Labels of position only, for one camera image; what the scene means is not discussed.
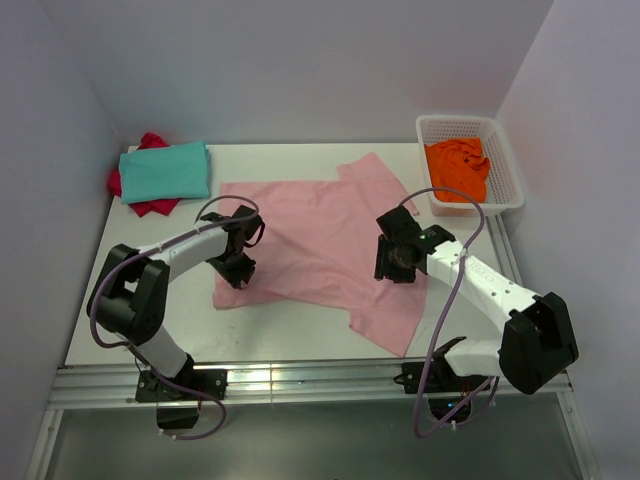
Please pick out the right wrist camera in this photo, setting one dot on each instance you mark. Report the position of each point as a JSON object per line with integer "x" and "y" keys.
{"x": 398, "y": 225}

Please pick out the teal folded t-shirt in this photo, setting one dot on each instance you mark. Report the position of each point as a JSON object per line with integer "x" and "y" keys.
{"x": 175, "y": 172}

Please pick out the pink t-shirt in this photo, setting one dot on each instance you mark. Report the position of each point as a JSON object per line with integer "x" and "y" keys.
{"x": 320, "y": 247}

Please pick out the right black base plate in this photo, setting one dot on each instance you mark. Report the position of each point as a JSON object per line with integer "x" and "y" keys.
{"x": 440, "y": 378}

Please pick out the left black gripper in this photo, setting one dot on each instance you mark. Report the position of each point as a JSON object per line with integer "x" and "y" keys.
{"x": 244, "y": 272}

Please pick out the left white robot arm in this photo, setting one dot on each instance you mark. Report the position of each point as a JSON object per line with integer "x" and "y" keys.
{"x": 130, "y": 295}

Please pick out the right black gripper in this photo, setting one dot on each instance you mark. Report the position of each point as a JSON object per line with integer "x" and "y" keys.
{"x": 383, "y": 267}

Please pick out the white plastic basket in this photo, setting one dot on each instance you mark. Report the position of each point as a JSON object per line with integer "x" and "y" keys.
{"x": 503, "y": 189}

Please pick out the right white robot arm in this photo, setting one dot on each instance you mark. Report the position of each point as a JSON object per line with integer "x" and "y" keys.
{"x": 535, "y": 340}

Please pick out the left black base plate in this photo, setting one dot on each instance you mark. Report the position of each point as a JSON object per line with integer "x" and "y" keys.
{"x": 200, "y": 385}

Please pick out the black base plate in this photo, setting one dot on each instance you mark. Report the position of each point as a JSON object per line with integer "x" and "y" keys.
{"x": 200, "y": 385}
{"x": 440, "y": 378}

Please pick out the red folded t-shirt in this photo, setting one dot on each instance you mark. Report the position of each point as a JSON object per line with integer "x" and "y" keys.
{"x": 161, "y": 206}

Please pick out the orange t-shirt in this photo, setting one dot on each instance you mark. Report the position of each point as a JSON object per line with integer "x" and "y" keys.
{"x": 459, "y": 164}

